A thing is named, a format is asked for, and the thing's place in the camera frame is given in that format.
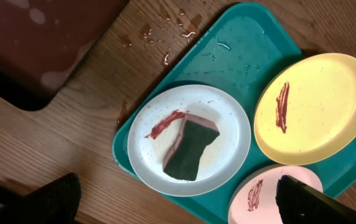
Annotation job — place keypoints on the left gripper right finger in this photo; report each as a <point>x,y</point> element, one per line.
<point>299,203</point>

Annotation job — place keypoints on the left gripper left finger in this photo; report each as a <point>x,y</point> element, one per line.
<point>54,203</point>

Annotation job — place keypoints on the green and pink sponge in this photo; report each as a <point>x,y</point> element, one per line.
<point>183,158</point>

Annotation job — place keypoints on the light blue plate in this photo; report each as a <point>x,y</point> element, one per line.
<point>156,126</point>

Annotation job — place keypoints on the black tray with red liquid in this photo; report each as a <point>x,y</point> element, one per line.
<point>42,42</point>

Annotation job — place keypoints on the pink-white plate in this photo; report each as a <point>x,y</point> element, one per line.
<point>253,201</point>

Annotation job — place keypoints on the yellow-green plate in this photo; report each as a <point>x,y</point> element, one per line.
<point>307,113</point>

